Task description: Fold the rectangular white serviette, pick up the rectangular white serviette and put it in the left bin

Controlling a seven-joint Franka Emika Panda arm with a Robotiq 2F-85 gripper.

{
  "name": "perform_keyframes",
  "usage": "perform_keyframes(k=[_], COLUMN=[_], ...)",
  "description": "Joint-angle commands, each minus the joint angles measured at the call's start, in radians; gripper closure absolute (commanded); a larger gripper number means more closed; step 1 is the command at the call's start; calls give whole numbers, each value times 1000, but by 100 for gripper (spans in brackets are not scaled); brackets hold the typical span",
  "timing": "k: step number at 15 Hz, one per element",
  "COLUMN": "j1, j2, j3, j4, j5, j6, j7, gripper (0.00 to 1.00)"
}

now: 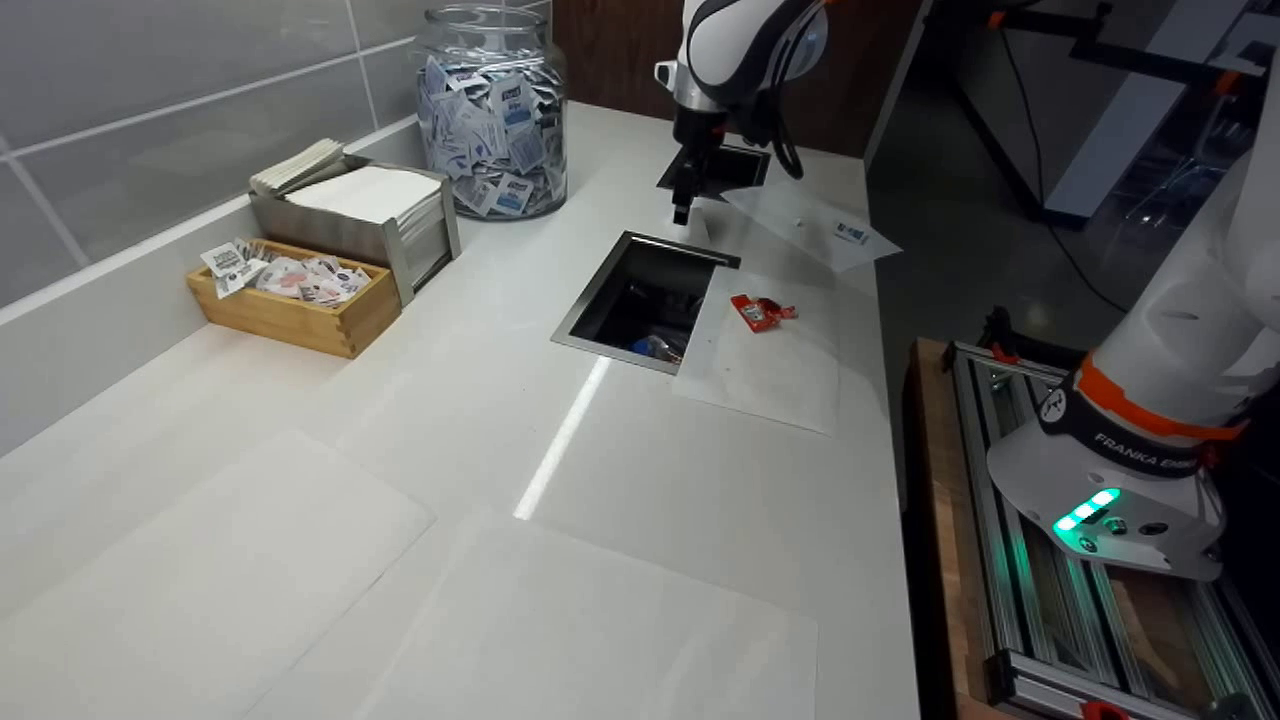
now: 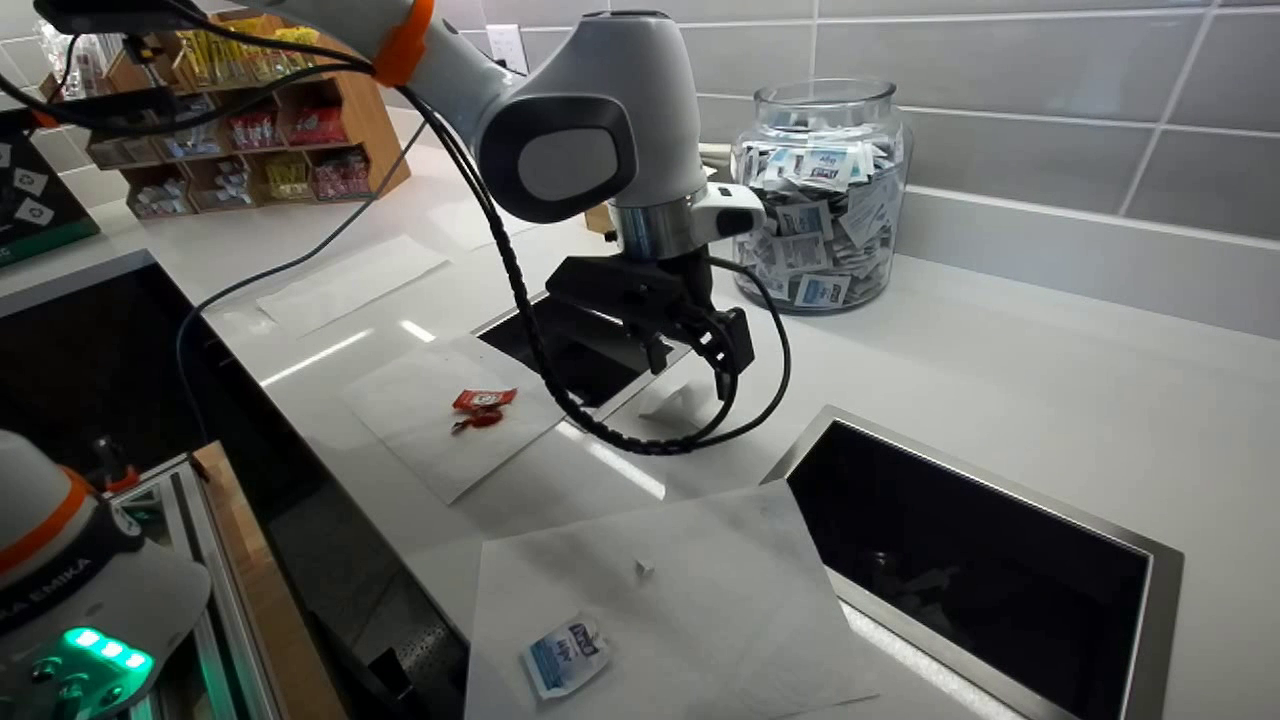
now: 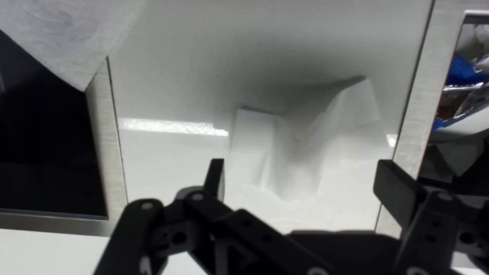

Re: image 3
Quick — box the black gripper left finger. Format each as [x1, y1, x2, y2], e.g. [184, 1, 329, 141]
[93, 157, 328, 275]

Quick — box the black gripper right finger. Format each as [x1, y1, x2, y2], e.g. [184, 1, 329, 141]
[372, 157, 489, 275]

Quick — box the small white rectangular serviette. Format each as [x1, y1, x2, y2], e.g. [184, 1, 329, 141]
[222, 74, 391, 225]

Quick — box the white serviette with blue packet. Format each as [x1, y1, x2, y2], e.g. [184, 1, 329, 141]
[0, 0, 148, 92]

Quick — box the white crumpled paper trash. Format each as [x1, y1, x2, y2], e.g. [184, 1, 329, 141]
[420, 21, 489, 178]

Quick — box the metal-framed opening with trash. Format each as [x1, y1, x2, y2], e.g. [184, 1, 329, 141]
[374, 0, 489, 241]

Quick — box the blue foil wrapper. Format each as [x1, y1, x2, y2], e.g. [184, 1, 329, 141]
[432, 50, 489, 134]

